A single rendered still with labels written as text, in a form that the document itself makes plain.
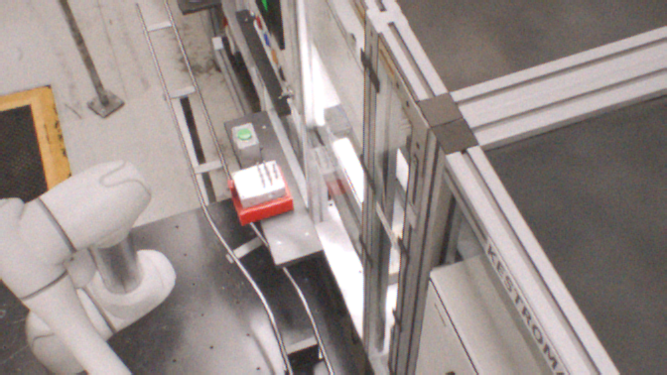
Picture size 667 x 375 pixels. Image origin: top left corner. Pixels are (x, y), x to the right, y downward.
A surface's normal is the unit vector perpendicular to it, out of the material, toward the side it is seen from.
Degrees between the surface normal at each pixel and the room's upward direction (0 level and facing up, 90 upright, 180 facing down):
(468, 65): 0
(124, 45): 0
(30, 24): 0
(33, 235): 37
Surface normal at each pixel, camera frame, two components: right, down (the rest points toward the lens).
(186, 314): -0.03, -0.57
